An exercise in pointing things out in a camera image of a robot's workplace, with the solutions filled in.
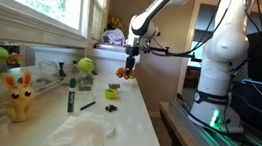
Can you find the green tennis ball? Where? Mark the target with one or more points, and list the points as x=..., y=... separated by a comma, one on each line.
x=86, y=65

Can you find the white window blinds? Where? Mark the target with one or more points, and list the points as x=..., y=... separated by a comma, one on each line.
x=99, y=8

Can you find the white fabric bundle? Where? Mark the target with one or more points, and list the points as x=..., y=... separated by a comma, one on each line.
x=113, y=36

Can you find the yellow plush bunny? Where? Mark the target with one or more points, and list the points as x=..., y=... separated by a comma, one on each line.
x=18, y=98

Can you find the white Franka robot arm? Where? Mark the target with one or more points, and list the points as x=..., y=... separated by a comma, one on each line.
x=225, y=44

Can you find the clear glass jar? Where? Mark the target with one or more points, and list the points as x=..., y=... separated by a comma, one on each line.
x=85, y=86

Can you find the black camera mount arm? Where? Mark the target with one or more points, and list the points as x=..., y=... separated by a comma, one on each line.
x=174, y=52

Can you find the lime green plastic cup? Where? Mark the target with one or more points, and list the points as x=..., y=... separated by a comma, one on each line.
x=111, y=94

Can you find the blue lit computer case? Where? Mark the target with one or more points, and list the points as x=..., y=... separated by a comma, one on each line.
x=261, y=102

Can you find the orange toy car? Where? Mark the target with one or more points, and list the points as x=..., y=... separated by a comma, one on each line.
x=125, y=73

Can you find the green capped dry-erase marker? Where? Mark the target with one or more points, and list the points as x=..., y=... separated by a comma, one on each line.
x=71, y=96

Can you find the white crumpled cloth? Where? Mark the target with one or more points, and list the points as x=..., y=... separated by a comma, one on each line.
x=78, y=135

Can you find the clear plastic container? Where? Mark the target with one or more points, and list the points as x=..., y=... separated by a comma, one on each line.
x=49, y=70

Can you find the small brown toy figure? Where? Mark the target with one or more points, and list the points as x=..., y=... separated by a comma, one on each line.
x=114, y=86

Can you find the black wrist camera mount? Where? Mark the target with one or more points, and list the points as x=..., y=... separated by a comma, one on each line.
x=144, y=47

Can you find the black pen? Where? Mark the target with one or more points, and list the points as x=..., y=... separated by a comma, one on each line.
x=87, y=105

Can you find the small black toy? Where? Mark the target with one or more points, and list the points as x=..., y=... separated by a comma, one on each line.
x=111, y=108

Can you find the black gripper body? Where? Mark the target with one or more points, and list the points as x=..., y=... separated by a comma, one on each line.
x=132, y=52

